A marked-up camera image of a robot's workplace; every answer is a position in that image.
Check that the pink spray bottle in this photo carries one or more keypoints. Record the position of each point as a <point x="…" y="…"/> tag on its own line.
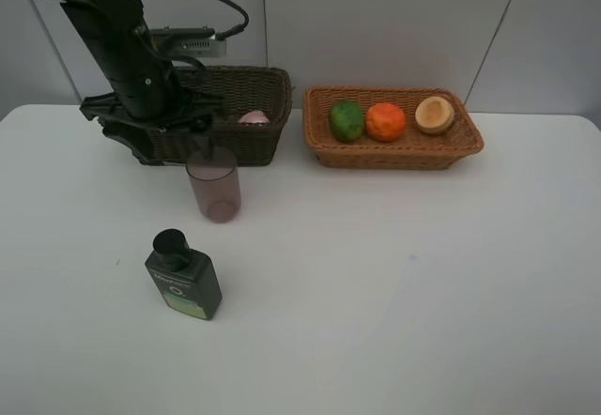
<point x="254" y="117"/>

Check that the pink translucent plastic cup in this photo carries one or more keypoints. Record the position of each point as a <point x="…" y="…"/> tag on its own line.
<point x="215" y="184"/>

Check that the green lime fruit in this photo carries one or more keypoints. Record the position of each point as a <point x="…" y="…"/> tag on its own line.
<point x="346" y="121"/>

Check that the dark brown wicker basket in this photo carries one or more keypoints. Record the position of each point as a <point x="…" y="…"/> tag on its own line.
<point x="244" y="89"/>

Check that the orange wicker basket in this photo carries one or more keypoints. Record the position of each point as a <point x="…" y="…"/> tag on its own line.
<point x="414" y="150"/>

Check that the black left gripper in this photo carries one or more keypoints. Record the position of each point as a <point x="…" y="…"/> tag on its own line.
<point x="153" y="94"/>

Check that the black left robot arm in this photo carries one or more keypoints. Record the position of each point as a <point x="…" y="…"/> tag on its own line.
<point x="116" y="30"/>

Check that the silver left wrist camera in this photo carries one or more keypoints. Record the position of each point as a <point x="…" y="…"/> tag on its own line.
<point x="195" y="42"/>

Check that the orange tangerine fruit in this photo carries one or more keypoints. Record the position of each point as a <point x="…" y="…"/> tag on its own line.
<point x="385" y="122"/>

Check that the dark green pump bottle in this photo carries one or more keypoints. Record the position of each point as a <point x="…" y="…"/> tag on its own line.
<point x="186" y="278"/>

